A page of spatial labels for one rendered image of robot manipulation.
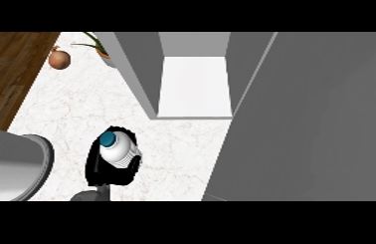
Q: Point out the dark grey cabinet door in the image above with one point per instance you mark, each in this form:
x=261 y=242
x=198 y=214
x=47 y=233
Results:
x=302 y=122

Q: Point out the green potted plant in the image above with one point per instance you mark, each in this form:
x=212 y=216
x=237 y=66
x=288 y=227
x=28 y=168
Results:
x=99 y=48

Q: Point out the grey open cabinet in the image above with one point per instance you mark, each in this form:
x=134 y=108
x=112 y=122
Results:
x=195 y=88

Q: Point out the white bottle with blue cap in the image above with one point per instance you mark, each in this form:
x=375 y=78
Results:
x=115 y=151

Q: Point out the brown onion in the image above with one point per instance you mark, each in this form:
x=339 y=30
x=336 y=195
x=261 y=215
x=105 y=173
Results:
x=59 y=59

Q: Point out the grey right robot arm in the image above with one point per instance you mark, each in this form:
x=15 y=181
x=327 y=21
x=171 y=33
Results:
x=90 y=195

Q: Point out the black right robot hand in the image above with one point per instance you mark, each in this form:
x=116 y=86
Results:
x=96 y=172

